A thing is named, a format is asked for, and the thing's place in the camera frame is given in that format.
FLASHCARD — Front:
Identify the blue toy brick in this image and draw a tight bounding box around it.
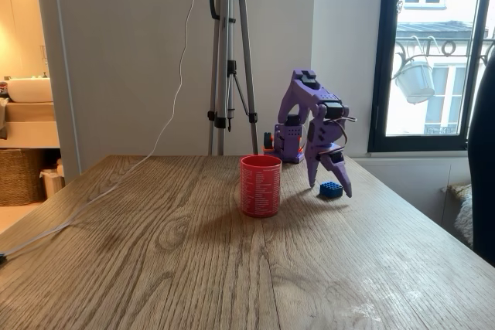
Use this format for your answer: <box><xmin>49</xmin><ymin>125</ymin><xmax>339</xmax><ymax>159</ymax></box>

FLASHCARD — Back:
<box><xmin>319</xmin><ymin>180</ymin><xmax>345</xmax><ymax>199</ymax></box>

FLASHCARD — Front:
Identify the red printed cup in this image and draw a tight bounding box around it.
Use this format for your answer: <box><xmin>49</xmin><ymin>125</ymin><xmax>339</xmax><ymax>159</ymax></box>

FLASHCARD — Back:
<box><xmin>239</xmin><ymin>154</ymin><xmax>284</xmax><ymax>219</ymax></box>

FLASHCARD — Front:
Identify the black orange table clamp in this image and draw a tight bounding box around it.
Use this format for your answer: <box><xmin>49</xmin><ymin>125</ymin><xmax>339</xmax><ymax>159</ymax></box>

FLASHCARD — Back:
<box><xmin>261</xmin><ymin>131</ymin><xmax>276</xmax><ymax>154</ymax></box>

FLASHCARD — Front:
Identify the white hanging planter pot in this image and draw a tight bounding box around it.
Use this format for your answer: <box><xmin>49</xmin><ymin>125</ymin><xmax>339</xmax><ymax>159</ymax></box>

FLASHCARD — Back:
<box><xmin>391</xmin><ymin>35</ymin><xmax>437</xmax><ymax>106</ymax></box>

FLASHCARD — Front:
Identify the furry beige cushion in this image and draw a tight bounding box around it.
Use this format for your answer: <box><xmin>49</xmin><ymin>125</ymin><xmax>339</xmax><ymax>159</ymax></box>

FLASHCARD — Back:
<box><xmin>442</xmin><ymin>182</ymin><xmax>475</xmax><ymax>248</ymax></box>

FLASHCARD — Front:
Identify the person in black clothes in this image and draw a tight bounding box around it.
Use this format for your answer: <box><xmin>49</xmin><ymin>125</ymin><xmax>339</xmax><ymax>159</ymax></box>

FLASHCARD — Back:
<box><xmin>466</xmin><ymin>50</ymin><xmax>495</xmax><ymax>267</ymax></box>

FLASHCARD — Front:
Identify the small white bin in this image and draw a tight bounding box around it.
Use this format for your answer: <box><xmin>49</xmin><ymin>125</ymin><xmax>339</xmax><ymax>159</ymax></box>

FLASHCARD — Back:
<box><xmin>39</xmin><ymin>166</ymin><xmax>67</xmax><ymax>200</ymax></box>

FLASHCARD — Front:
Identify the white wash basin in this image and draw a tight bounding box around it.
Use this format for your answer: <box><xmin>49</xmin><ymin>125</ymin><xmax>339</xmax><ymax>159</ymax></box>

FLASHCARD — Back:
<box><xmin>6</xmin><ymin>76</ymin><xmax>53</xmax><ymax>104</ymax></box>

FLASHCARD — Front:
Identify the woven wicker basket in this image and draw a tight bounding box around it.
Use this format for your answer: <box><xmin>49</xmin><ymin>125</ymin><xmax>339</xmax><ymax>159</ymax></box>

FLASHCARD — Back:
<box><xmin>0</xmin><ymin>148</ymin><xmax>46</xmax><ymax>208</ymax></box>

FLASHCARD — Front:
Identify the robot servo wire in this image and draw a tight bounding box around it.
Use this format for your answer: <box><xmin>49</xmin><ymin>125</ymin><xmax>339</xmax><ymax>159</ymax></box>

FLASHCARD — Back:
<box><xmin>331</xmin><ymin>114</ymin><xmax>358</xmax><ymax>154</ymax></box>

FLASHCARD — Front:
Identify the dark window frame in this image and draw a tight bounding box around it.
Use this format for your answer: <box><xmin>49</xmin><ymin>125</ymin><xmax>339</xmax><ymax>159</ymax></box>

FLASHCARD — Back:
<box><xmin>366</xmin><ymin>0</ymin><xmax>495</xmax><ymax>154</ymax></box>

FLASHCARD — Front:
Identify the silver camera tripod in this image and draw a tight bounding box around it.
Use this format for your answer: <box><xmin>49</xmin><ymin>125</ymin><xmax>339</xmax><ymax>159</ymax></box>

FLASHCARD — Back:
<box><xmin>206</xmin><ymin>0</ymin><xmax>260</xmax><ymax>157</ymax></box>

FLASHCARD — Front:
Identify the long white cable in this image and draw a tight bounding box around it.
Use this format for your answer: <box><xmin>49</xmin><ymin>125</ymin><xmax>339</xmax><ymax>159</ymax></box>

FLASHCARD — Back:
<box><xmin>0</xmin><ymin>0</ymin><xmax>209</xmax><ymax>266</ymax></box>

